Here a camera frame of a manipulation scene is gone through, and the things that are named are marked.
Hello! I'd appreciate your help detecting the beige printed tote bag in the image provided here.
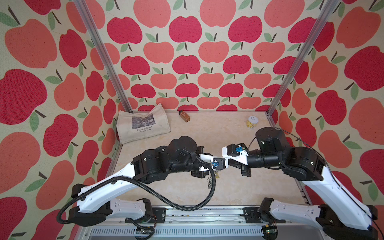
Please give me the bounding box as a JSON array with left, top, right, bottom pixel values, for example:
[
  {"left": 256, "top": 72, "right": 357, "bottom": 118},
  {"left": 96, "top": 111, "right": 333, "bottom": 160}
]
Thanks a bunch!
[{"left": 117, "top": 104, "right": 171, "bottom": 144}]

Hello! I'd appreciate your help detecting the right aluminium frame post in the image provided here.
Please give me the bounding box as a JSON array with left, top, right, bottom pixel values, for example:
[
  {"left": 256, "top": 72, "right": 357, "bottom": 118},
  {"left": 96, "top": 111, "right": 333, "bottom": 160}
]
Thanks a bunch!
[{"left": 266, "top": 0, "right": 341, "bottom": 119}]

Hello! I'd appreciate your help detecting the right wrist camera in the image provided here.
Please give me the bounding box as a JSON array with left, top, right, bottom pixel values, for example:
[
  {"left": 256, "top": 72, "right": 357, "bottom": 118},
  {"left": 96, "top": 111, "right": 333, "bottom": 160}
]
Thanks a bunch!
[{"left": 222, "top": 143, "right": 249, "bottom": 166}]

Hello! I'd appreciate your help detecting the small amber bottle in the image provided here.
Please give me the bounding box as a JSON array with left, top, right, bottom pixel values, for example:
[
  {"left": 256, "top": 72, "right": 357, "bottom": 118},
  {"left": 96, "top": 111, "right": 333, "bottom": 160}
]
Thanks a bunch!
[{"left": 179, "top": 111, "right": 191, "bottom": 123}]

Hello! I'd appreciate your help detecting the aluminium frame post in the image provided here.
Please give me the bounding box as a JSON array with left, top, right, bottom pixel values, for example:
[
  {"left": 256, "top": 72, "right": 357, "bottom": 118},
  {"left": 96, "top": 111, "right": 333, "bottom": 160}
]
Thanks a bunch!
[
  {"left": 74, "top": 0, "right": 133, "bottom": 113},
  {"left": 266, "top": 0, "right": 341, "bottom": 119}
]

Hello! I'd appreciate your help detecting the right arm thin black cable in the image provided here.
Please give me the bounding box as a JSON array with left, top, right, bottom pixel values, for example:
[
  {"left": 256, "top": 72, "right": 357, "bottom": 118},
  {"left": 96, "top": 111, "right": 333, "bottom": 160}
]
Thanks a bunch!
[{"left": 247, "top": 127, "right": 384, "bottom": 240}]

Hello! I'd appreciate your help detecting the metal key organizer plate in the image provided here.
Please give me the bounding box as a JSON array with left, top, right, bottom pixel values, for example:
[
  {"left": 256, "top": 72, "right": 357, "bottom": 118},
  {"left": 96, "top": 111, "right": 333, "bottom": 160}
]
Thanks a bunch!
[{"left": 207, "top": 170, "right": 220, "bottom": 189}]

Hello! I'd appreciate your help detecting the left aluminium frame post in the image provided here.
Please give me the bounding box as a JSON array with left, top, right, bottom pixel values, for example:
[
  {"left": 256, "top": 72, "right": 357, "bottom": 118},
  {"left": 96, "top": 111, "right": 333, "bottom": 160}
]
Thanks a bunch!
[{"left": 74, "top": 0, "right": 133, "bottom": 113}]

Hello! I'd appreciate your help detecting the front aluminium rail base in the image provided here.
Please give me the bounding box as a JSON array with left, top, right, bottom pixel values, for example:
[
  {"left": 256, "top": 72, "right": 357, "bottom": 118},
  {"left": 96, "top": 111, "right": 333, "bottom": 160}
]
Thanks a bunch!
[{"left": 74, "top": 206, "right": 329, "bottom": 240}]

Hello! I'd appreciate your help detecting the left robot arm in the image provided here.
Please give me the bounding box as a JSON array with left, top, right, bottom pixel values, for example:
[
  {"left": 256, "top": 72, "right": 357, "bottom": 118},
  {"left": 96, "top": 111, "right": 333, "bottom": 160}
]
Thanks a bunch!
[{"left": 57, "top": 136, "right": 229, "bottom": 227}]

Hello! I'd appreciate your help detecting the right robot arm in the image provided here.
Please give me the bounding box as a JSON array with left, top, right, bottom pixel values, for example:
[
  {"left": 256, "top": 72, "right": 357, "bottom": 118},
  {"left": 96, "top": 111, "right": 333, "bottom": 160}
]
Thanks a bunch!
[{"left": 222, "top": 127, "right": 382, "bottom": 240}]

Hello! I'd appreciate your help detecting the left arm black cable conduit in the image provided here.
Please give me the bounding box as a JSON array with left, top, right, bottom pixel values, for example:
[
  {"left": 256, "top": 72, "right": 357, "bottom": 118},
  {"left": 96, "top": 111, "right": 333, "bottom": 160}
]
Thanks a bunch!
[{"left": 56, "top": 157, "right": 217, "bottom": 225}]

